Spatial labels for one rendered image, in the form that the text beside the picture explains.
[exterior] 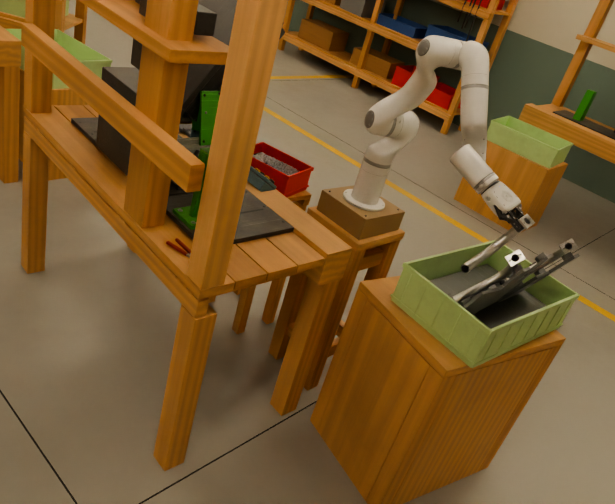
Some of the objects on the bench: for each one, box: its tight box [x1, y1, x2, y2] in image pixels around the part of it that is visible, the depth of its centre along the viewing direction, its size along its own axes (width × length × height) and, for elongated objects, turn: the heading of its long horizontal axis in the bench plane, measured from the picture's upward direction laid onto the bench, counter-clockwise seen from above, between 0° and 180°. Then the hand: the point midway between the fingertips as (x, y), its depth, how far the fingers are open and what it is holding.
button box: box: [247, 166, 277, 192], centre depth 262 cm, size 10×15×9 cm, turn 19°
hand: (520, 223), depth 198 cm, fingers closed on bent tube, 3 cm apart
